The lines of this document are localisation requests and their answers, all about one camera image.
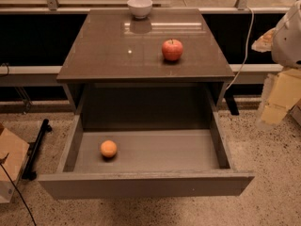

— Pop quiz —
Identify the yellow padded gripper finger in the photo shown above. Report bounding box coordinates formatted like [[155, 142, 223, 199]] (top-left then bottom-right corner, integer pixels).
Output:
[[256, 69, 301, 130], [251, 28, 275, 53]]

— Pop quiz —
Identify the small orange fruit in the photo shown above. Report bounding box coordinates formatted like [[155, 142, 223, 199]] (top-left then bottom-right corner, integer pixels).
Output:
[[100, 140, 118, 158]]

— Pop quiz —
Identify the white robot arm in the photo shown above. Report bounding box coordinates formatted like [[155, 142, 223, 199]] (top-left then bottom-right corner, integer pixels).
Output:
[[251, 0, 301, 130]]

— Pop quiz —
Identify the open grey top drawer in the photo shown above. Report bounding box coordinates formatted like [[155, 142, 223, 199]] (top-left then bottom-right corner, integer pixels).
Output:
[[39, 112, 254, 200]]

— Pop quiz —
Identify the grey cabinet with counter top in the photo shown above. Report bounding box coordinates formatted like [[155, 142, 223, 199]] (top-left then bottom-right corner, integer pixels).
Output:
[[57, 9, 233, 131]]

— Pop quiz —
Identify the red apple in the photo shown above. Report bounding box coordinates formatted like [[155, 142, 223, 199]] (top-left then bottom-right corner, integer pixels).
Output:
[[162, 39, 183, 61]]

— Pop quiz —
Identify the white ceramic bowl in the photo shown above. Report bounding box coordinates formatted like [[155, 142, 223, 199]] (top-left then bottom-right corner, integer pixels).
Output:
[[127, 0, 152, 19]]

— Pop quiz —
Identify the black metal stand leg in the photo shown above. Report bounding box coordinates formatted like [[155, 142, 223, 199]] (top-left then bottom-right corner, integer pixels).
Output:
[[22, 119, 52, 181]]

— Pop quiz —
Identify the cardboard box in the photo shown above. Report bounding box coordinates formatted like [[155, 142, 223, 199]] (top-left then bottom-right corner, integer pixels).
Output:
[[0, 123, 29, 203]]

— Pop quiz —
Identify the grey window ledge rail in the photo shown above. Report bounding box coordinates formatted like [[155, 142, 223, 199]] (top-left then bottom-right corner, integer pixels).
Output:
[[0, 64, 283, 87]]

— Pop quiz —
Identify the black cable on floor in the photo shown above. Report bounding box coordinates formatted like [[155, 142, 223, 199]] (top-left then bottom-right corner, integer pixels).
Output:
[[0, 162, 38, 226]]

